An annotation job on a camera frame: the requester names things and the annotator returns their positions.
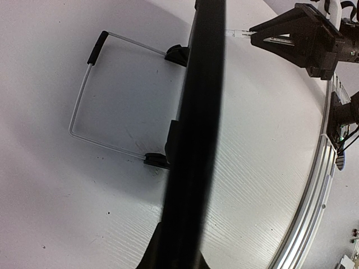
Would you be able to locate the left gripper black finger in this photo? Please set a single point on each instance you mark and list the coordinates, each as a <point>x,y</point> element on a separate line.
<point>174,245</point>

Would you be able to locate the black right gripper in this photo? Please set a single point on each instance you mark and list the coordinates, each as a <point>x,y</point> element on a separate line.
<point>328,45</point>

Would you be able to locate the white whiteboard with black frame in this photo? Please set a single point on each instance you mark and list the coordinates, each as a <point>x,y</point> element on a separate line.
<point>192,164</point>

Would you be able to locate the black whiteboard stand foot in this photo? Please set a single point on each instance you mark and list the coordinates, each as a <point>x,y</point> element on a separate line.
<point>157,160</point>
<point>177,54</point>

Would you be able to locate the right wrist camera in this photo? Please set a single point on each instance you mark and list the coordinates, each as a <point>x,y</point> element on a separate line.
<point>331,10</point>

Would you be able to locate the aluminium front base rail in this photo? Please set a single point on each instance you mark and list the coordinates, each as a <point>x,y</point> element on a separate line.
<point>302,230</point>

